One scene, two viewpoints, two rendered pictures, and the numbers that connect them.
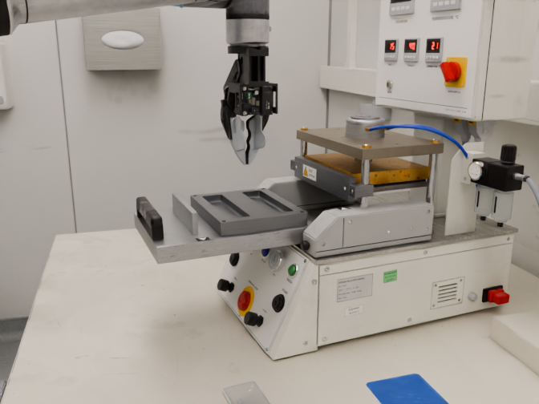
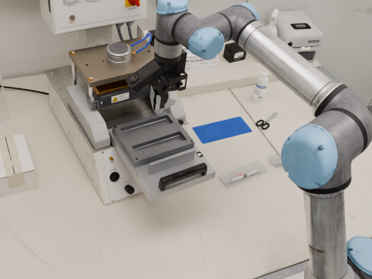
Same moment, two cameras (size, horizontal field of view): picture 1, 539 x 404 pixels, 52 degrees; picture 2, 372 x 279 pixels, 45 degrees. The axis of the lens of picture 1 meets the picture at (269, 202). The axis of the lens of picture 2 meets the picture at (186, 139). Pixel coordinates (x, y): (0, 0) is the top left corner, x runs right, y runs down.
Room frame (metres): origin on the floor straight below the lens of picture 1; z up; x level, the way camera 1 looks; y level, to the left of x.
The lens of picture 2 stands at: (1.16, 1.05, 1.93)
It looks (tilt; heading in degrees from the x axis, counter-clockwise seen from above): 43 degrees down; 256
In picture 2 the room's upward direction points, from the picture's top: 9 degrees clockwise
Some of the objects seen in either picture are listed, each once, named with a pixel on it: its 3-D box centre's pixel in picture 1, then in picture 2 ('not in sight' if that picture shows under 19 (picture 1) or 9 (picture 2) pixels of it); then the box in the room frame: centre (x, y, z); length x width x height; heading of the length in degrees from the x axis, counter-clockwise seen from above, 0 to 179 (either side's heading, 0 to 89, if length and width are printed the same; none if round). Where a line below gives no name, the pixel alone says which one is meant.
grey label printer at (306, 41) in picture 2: not in sight; (291, 36); (0.28, -0.75, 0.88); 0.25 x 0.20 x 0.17; 99
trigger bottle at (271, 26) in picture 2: not in sight; (268, 37); (0.42, -0.67, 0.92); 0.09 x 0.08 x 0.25; 65
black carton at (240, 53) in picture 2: not in sight; (234, 51); (0.56, -0.69, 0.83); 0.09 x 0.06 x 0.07; 22
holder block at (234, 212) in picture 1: (245, 209); (153, 137); (1.01, 0.05, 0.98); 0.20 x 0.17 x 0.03; 23
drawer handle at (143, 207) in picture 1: (148, 216); (183, 176); (0.94, 0.22, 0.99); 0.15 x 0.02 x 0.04; 23
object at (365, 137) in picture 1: (382, 148); (119, 58); (1.11, -0.23, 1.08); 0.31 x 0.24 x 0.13; 23
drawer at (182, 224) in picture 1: (222, 218); (160, 149); (0.99, 0.09, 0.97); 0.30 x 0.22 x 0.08; 113
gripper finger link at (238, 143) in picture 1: (241, 141); (166, 104); (0.98, 0.05, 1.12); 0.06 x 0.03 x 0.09; 23
